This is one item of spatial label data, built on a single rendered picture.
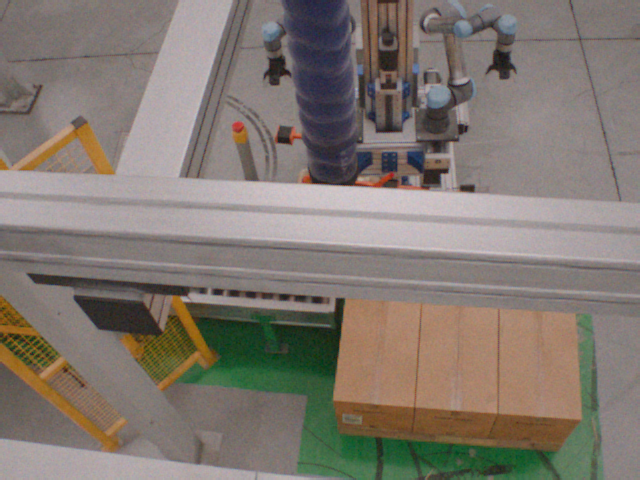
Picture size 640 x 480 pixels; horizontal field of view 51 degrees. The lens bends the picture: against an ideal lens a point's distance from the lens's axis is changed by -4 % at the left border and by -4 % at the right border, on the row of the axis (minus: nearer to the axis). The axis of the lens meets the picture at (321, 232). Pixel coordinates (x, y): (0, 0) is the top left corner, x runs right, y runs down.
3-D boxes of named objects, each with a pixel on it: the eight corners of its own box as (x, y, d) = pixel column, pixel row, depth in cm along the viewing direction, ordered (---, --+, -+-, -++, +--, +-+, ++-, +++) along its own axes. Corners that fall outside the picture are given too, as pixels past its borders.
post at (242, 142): (260, 234, 460) (231, 134, 377) (262, 225, 464) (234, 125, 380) (270, 235, 459) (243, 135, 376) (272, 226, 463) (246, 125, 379)
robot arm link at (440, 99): (421, 107, 358) (421, 89, 346) (442, 97, 360) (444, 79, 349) (433, 122, 351) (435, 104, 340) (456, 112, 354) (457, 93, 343)
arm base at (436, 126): (421, 113, 369) (421, 100, 360) (449, 112, 367) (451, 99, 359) (422, 134, 361) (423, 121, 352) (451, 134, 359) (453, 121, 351)
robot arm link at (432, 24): (406, 16, 327) (458, 18, 283) (425, 8, 329) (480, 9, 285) (413, 39, 331) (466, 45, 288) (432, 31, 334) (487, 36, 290)
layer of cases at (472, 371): (337, 425, 372) (332, 400, 339) (356, 265, 425) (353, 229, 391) (563, 443, 356) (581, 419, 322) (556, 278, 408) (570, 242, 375)
